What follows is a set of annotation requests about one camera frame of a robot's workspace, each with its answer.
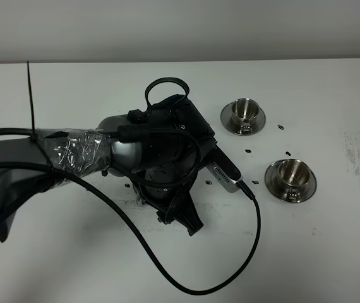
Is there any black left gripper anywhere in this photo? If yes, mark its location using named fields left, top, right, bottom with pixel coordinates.
left=136, top=163, right=203, bottom=236

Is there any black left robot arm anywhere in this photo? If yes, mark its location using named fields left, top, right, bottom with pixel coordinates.
left=0, top=95, right=216, bottom=241

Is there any near stainless steel saucer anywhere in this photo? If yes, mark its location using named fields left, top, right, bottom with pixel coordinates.
left=265, top=159, right=317, bottom=203

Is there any stainless steel saucer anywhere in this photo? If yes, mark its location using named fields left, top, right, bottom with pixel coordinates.
left=265, top=159, right=317, bottom=203
left=220, top=102, right=266, bottom=136

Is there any far stainless steel saucer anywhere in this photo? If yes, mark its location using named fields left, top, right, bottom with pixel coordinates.
left=220, top=102, right=266, bottom=136

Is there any near stainless steel teacup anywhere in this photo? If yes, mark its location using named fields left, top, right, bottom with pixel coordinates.
left=276, top=159, right=311, bottom=203

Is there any stainless steel teacup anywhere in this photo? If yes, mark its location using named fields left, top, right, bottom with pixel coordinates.
left=276, top=159, right=311, bottom=203
left=231, top=98, right=259, bottom=134

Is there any far stainless steel teacup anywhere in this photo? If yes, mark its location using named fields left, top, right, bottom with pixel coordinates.
left=231, top=98, right=259, bottom=134

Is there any black zip tie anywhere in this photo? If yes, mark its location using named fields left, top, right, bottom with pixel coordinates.
left=26, top=61, right=53, bottom=171

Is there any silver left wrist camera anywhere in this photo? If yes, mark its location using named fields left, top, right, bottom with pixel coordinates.
left=205, top=146, right=243, bottom=193

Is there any black left camera cable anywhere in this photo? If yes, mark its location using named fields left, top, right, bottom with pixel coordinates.
left=0, top=77, right=261, bottom=297

